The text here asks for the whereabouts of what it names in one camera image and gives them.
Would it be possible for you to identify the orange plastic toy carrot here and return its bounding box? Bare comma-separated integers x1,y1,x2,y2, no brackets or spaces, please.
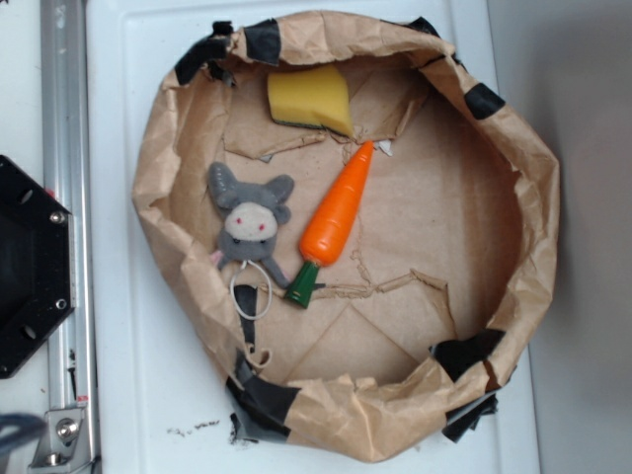
284,141,374,308

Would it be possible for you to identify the brown paper bag basin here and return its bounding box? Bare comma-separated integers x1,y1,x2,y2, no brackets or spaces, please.
132,11,560,462

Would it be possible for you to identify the yellow sponge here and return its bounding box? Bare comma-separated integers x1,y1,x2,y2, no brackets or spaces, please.
267,64,355,137

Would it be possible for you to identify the grey plush bunny keychain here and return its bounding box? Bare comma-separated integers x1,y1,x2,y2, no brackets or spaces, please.
207,162,294,290

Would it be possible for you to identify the aluminium extrusion rail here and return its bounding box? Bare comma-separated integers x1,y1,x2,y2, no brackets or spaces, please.
40,1,102,473

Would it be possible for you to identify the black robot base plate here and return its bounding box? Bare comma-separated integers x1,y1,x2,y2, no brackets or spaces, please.
1,156,74,379

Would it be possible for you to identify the silver corner bracket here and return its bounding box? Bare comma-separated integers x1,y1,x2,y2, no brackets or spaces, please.
28,408,91,473

